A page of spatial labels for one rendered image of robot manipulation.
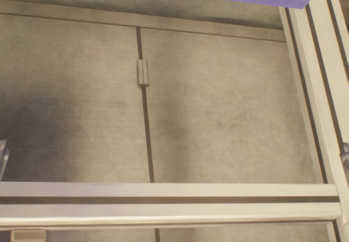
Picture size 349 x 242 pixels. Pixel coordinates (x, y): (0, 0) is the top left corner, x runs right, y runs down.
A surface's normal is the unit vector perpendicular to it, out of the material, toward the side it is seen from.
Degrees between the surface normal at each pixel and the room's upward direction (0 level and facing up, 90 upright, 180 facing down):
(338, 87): 90
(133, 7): 0
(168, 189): 90
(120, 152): 90
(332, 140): 90
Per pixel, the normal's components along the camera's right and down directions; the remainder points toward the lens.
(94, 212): 0.33, -0.43
